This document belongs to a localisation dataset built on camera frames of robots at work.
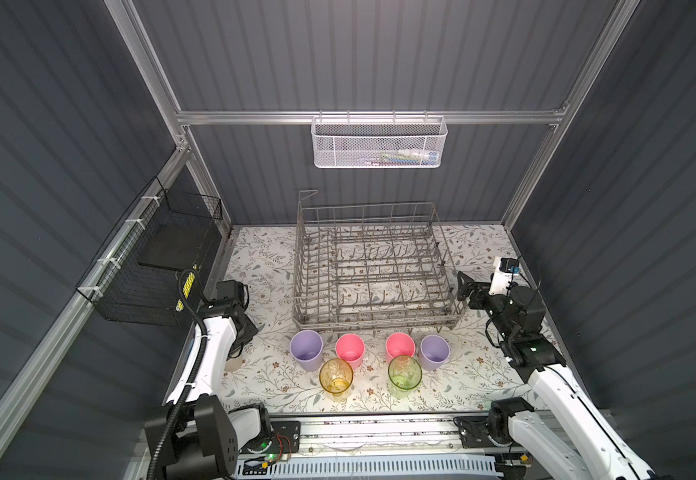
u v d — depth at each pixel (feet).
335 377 2.59
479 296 2.23
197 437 1.29
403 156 3.02
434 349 2.77
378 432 2.48
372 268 3.53
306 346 2.65
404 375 2.59
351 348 2.83
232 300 2.17
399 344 2.81
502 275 2.12
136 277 2.40
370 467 2.53
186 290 2.27
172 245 2.47
